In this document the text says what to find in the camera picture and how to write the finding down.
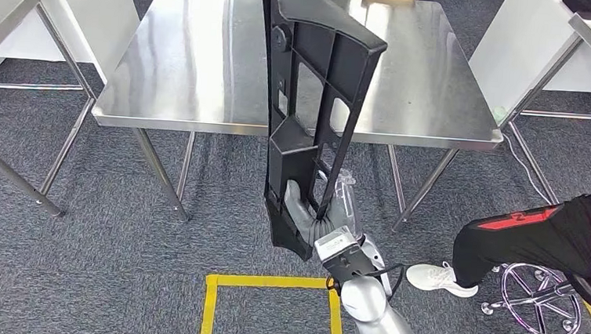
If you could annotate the person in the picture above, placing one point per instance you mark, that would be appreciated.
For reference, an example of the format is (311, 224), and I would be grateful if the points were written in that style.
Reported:
(530, 239)

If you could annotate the pale green round cap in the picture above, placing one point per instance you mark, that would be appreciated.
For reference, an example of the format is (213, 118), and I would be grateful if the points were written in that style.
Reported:
(499, 114)

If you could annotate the white upright panel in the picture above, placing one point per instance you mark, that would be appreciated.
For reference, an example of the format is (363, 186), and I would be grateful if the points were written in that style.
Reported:
(108, 12)
(517, 46)

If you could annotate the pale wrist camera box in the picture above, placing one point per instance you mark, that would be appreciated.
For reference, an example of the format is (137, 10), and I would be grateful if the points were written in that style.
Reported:
(334, 244)

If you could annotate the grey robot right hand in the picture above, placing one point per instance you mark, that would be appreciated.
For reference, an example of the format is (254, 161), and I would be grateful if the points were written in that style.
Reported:
(297, 213)

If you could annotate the black plastic plate holder part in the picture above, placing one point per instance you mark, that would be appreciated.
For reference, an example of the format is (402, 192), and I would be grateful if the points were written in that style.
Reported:
(306, 10)

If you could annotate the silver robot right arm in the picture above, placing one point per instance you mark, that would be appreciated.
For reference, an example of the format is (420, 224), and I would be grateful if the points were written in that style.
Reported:
(383, 323)

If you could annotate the black camera bracket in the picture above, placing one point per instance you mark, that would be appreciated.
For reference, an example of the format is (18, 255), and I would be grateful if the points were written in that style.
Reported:
(351, 268)

